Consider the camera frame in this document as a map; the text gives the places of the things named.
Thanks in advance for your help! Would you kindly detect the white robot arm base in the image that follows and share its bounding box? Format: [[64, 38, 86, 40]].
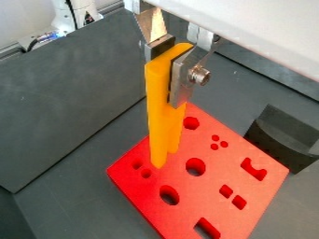
[[17, 0, 102, 52]]

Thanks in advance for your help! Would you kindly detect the black curved holder stand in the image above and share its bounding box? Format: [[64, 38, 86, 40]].
[[244, 105, 319, 175]]

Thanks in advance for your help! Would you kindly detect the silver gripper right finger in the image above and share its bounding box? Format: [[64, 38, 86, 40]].
[[168, 23, 221, 108]]

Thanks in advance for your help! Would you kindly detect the red shape-sorting block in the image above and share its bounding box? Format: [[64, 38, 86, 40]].
[[105, 105, 288, 239]]

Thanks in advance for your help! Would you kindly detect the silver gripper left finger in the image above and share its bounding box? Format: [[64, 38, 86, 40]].
[[134, 7, 174, 62]]

